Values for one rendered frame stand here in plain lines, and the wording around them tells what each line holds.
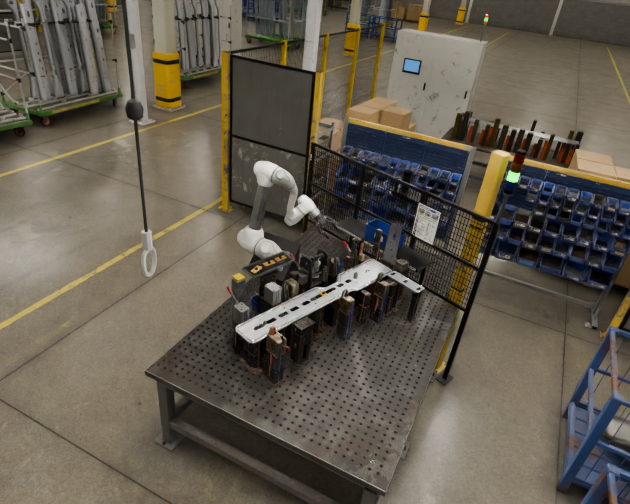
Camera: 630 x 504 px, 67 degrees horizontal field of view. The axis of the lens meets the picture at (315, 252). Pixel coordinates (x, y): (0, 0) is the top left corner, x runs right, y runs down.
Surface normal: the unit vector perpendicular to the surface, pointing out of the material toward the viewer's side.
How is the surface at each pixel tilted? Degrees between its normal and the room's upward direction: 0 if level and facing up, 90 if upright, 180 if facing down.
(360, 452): 0
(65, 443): 0
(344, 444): 0
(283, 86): 89
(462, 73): 90
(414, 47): 90
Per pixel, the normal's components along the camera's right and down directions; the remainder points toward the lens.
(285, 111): -0.45, 0.43
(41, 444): 0.10, -0.85
